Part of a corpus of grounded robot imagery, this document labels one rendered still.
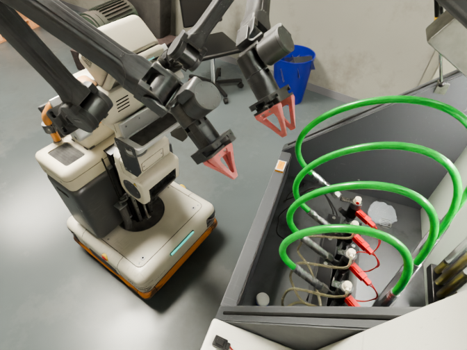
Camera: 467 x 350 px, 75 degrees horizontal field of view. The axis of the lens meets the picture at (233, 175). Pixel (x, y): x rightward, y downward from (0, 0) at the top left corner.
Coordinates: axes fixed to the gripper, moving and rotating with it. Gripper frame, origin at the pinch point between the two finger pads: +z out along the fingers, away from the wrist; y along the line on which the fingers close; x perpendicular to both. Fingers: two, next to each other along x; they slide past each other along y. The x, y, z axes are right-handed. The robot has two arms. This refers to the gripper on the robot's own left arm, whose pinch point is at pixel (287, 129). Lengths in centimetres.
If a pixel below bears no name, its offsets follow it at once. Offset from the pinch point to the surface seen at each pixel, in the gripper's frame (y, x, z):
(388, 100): -0.3, -22.1, 3.1
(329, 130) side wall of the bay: 35.1, 6.9, 10.6
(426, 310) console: -30.7, -23.6, 24.0
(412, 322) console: -31.1, -21.4, 25.6
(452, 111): 2.0, -30.0, 10.0
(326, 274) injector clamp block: -4.7, 7.3, 38.1
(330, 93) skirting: 250, 86, 16
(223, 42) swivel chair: 194, 133, -77
